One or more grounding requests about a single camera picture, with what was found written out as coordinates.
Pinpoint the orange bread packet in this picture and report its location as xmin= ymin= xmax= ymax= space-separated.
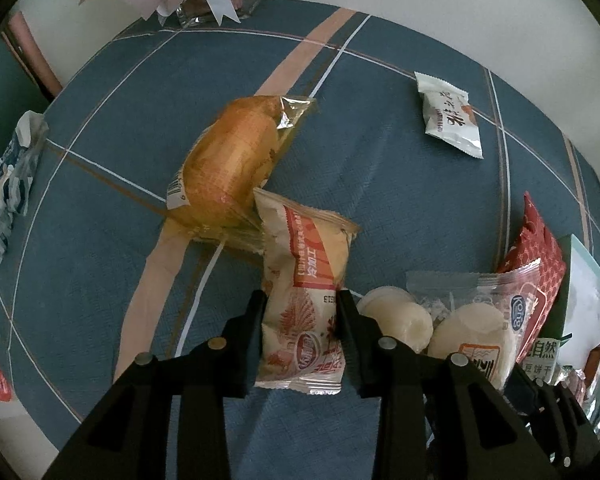
xmin=166 ymin=95 xmax=320 ymax=253

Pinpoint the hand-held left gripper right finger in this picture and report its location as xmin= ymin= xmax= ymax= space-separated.
xmin=336 ymin=289 xmax=553 ymax=480

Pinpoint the green snack packet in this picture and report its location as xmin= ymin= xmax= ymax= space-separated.
xmin=517 ymin=332 xmax=563 ymax=386

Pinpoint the small white snack packet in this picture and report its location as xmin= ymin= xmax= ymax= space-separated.
xmin=414 ymin=71 xmax=484 ymax=160

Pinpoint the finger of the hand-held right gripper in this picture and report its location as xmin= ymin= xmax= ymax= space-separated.
xmin=505 ymin=367 xmax=600 ymax=471

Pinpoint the clear steamed bun packet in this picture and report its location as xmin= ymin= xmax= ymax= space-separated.
xmin=355 ymin=259 xmax=548 ymax=396

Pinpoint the shallow teal cardboard box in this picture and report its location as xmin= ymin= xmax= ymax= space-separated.
xmin=555 ymin=234 xmax=600 ymax=431

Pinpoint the blue plaid bedsheet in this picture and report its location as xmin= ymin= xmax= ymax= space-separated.
xmin=0 ymin=0 xmax=600 ymax=480

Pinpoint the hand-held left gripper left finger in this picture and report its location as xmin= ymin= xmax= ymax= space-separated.
xmin=42 ymin=289 xmax=268 ymax=480

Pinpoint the orange white snack packet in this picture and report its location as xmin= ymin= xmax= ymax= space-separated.
xmin=252 ymin=187 xmax=361 ymax=396

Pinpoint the blue white snack packet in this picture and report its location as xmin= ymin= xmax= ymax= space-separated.
xmin=0 ymin=111 xmax=48 ymax=271

